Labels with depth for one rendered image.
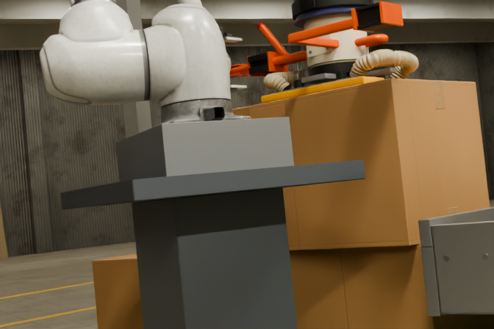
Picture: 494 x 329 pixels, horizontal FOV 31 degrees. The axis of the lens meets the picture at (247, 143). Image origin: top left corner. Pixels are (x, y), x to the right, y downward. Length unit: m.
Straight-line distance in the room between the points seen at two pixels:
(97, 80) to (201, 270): 0.44
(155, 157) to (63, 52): 0.29
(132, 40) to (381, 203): 0.73
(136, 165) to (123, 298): 1.00
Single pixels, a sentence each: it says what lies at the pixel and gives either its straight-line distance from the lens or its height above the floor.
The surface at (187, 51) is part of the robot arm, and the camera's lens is 1.90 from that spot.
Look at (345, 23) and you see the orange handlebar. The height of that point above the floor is 1.08.
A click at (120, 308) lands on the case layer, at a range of 2.86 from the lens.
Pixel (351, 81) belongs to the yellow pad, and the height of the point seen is 0.96.
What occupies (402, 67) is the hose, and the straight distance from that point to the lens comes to 2.47.
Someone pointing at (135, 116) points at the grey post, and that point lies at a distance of 5.62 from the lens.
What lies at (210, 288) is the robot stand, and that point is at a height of 0.52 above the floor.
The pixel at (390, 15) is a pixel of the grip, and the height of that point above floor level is 1.07.
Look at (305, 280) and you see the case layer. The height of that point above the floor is 0.46.
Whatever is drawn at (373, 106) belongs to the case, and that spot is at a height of 0.88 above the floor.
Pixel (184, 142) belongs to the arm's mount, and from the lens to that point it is 1.77.
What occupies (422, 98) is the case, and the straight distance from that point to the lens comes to 2.26.
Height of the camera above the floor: 0.70
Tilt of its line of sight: 3 degrees up
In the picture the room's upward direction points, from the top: 6 degrees counter-clockwise
